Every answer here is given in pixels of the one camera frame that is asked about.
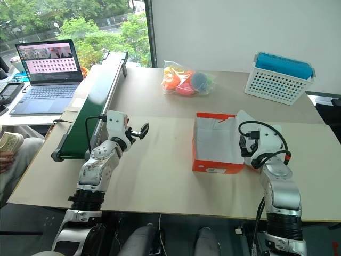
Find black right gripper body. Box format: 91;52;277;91
239;134;258;158

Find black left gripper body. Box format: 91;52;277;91
124;124;140;143

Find orange shoebox with lid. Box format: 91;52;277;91
191;109;283;174

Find white patterned shoe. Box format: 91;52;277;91
0;131;25;155

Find person's bare hand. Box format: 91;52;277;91
0;151;15;174

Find white tissue paper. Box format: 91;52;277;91
195;117;243;164

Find green conveyor belt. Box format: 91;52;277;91
51;51;129;162

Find clear bag of colourful toys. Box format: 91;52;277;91
161;60;218;97

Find white perforated plastic basket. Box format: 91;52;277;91
244;52;316;106

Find blue foam roll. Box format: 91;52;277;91
255;52;313;81

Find blue laptop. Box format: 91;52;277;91
9;39;85;116

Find white desk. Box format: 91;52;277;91
0;71;94;127

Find dark grey rounded shape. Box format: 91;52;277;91
194;226;222;256
118;223;161;256

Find person's light grey trousers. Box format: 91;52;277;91
0;137;45;207

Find black handheld device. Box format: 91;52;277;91
0;82;25;105

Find white paper cup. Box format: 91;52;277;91
10;55;27;73

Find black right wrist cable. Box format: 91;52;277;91
238;121;293;170

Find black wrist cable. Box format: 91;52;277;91
238;121;293;170
85;115;108;161

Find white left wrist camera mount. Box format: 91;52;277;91
105;110;131;146

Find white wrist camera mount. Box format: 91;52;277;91
105;110;131;146
254;125;285;158

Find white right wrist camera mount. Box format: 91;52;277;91
254;125;285;158

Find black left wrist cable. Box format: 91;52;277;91
85;115;108;161

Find black cable under right arm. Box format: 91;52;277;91
251;196;266;256

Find thin white cable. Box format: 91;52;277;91
157;213;164;253

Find black window frame post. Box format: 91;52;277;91
145;0;158;68

